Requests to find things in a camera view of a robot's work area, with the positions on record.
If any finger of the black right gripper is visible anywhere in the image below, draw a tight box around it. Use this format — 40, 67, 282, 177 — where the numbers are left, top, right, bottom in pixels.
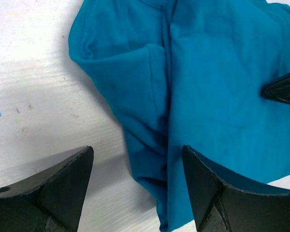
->
261, 73, 290, 105

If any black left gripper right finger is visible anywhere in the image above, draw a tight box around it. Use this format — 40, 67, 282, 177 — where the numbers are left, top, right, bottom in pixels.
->
182, 145, 290, 232

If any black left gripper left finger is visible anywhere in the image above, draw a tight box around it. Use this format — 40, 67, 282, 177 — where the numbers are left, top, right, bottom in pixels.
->
0, 146, 94, 232

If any blue t shirt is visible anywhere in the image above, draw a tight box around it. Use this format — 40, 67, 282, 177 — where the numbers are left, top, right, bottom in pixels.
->
69, 0, 290, 232

